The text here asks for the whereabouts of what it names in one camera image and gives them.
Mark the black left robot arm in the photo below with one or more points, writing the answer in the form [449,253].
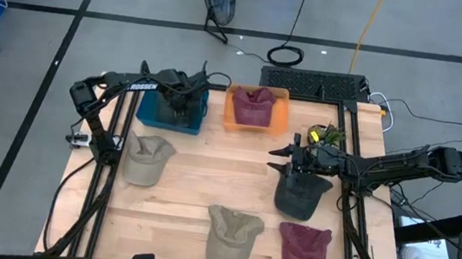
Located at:
[142,86]

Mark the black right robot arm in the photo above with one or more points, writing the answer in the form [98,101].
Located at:
[406,164]

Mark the white paper sheet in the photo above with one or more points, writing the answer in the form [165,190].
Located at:
[426,256]

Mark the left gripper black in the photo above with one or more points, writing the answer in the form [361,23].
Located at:
[179,86]

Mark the potted succulent plant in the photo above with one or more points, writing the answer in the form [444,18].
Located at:
[328,135]

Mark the blue plastic bin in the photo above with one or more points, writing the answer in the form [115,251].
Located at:
[146,111]

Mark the dark grey baseball cap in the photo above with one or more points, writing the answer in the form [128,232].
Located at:
[299,196]
[167,113]

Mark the orange plastic bin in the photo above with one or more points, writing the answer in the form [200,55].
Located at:
[281,118]

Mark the maroon baseball cap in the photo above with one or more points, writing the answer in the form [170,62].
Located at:
[253,108]
[304,253]

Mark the beige baseball cap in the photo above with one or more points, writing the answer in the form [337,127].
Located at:
[229,238]
[146,161]

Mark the black perforated panel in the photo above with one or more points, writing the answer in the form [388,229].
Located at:
[306,83]

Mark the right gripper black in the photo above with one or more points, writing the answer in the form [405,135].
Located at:
[319,159]

